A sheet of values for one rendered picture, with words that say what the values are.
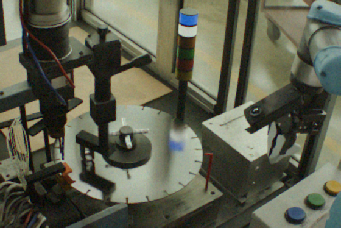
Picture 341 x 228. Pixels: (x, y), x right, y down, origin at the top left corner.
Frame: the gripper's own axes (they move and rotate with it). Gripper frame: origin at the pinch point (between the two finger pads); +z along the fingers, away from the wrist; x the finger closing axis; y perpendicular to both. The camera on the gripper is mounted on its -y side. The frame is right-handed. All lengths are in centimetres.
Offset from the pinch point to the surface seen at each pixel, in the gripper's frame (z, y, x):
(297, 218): 8.3, 5.0, -10.8
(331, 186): 7.2, 17.8, -4.3
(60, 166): 6.8, -41.4, 8.9
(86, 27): 32, -18, 116
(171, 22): 6, 0, 70
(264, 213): 10.1, -0.6, -6.4
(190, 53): -2.8, -6.4, 36.1
